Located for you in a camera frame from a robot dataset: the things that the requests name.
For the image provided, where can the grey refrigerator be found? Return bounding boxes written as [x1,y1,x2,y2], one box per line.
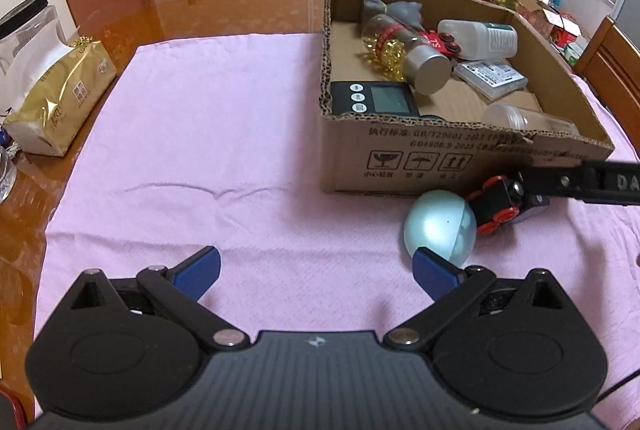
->
[616,0,640,41]

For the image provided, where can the brown cardboard box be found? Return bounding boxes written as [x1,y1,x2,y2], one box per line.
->
[318,0,616,198]

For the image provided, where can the translucent plastic container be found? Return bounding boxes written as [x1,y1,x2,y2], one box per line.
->
[481,102,581,136]

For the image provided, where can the black digital timer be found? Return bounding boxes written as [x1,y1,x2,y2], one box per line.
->
[330,81,421,117]

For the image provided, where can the clear bottle of gold capsules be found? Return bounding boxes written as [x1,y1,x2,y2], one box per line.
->
[357,14,452,96]

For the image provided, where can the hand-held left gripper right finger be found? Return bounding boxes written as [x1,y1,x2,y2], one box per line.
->
[384,246,577,354]

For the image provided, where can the teal egg-shaped case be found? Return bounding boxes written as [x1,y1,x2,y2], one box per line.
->
[402,190,478,268]

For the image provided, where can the wooden chair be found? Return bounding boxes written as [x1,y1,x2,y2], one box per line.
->
[572,15,640,121]

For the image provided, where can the small clear card pack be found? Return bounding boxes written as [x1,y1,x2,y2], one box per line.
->
[452,58,529,102]

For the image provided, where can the red toy car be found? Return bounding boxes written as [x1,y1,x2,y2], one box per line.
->
[417,27,463,58]

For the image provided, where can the pink tablecloth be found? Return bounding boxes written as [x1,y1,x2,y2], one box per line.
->
[32,32,640,426]

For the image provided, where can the glass bottle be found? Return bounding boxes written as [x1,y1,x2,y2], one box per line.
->
[0,145,21,203]

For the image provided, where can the clear container black lid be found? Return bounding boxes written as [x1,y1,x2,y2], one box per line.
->
[0,0,68,121]

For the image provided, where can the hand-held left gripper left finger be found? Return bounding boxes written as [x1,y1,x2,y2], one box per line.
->
[60,246,249,354]

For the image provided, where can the gold tissue pack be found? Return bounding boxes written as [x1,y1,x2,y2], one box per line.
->
[2,37,118,157]

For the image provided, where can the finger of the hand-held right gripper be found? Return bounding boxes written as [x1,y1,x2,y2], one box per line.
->
[515,195,552,223]
[517,162,601,203]

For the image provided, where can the open cardboard boxes on floor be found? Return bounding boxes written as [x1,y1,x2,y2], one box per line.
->
[515,0,583,46]

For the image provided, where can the black cable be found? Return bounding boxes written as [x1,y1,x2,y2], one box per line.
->
[597,367,640,406]

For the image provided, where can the white bottle green label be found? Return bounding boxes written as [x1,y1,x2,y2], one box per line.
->
[437,19,518,61]

